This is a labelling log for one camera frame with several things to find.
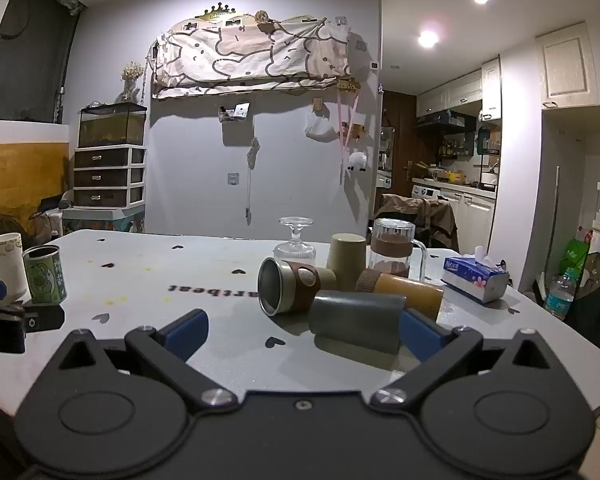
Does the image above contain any grey cup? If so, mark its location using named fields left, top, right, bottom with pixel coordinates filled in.
left=308, top=289, right=409, bottom=356

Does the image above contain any chair with brown cloth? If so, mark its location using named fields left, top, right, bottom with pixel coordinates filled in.
left=375, top=193, right=461, bottom=253

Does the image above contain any black range hood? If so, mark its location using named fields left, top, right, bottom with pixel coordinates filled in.
left=414, top=109, right=479, bottom=135

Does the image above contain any white wall cabinet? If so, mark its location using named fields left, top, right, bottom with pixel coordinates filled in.
left=535, top=21, right=600, bottom=109

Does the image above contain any white face mask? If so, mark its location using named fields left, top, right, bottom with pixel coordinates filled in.
left=304, top=112, right=338, bottom=140

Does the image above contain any glass fish tank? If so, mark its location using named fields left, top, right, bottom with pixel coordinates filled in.
left=77, top=102, right=148, bottom=149

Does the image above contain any glass mug with brown sleeve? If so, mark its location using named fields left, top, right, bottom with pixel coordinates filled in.
left=368, top=218, right=427, bottom=282

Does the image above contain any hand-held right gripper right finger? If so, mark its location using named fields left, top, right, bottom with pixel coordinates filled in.
left=369, top=309, right=557, bottom=417

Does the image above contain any beige cup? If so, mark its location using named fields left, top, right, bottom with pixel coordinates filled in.
left=326, top=233, right=368, bottom=292

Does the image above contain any clear water bottle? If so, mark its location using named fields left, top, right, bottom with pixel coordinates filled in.
left=545, top=273, right=577, bottom=321

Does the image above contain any steel cup with brown sleeve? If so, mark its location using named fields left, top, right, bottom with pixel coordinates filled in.
left=257, top=257, right=337, bottom=316

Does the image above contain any green printed tin can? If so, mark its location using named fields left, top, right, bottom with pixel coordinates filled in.
left=22, top=244, right=68, bottom=305

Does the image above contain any clear glass goblet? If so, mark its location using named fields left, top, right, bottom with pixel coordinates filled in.
left=273, top=216, right=316, bottom=264

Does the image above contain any cartoon printed cloth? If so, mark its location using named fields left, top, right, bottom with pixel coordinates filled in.
left=149, top=16, right=353, bottom=100

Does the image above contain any dark window curtain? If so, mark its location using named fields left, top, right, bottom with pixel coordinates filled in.
left=0, top=0, right=87, bottom=124

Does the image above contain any dried flower bouquet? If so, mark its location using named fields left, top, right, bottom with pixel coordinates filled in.
left=120, top=61, right=146, bottom=103

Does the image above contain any teal side table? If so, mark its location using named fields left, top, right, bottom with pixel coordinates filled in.
left=61, top=206, right=146, bottom=235

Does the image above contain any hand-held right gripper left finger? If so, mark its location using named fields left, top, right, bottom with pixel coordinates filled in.
left=54, top=308, right=239, bottom=417

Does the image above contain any white drawer unit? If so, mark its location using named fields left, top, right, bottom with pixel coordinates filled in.
left=73, top=144, right=147, bottom=209

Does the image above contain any blue floral tissue pack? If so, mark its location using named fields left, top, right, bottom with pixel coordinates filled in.
left=440, top=246, right=511, bottom=305

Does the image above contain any white paper cup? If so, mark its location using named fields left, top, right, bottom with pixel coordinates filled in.
left=0, top=232, right=29, bottom=298

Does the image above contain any yellow cup with brown band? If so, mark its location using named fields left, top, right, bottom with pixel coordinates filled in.
left=355, top=268, right=444, bottom=322

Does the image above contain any gold crown wall ornament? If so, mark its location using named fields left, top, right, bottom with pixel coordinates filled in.
left=196, top=4, right=237, bottom=22

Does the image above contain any green bag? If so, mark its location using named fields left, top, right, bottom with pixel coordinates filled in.
left=558, top=238, right=592, bottom=285

